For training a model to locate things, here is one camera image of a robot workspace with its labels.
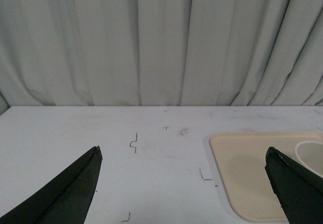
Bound cream mug with smiley face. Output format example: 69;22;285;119
294;141;322;178

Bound beige rectangular plastic tray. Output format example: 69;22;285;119
210;132;322;222

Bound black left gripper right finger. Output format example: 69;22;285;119
265;147;322;223

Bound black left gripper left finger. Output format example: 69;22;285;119
1;146;102;223

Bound grey pleated curtain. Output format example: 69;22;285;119
1;0;322;112

